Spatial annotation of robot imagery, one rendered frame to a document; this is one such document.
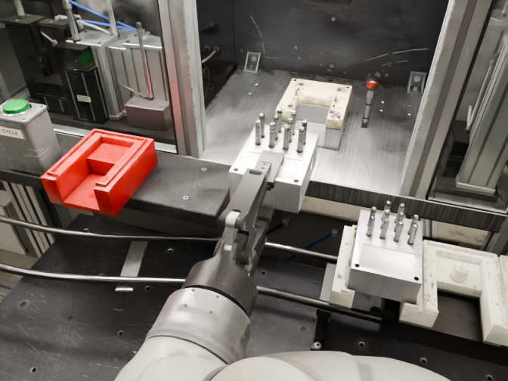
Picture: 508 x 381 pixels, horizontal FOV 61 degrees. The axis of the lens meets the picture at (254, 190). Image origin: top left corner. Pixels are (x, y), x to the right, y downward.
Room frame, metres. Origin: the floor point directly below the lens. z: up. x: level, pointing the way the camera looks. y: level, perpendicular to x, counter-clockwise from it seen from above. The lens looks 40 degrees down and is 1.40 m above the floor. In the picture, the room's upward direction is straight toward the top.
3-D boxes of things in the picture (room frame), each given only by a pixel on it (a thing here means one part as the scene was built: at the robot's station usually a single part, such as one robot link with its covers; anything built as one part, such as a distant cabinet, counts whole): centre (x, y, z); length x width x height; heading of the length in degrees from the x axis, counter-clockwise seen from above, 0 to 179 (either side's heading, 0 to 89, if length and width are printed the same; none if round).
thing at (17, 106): (0.66, 0.41, 1.03); 0.04 x 0.04 x 0.02
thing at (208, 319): (0.23, 0.05, 1.03); 0.09 x 0.06 x 0.09; 73
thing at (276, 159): (0.44, -0.02, 1.06); 0.07 x 0.03 x 0.01; 163
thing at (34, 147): (0.67, 0.40, 0.97); 0.08 x 0.08 x 0.12; 73
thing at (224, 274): (0.30, 0.03, 1.03); 0.09 x 0.07 x 0.08; 163
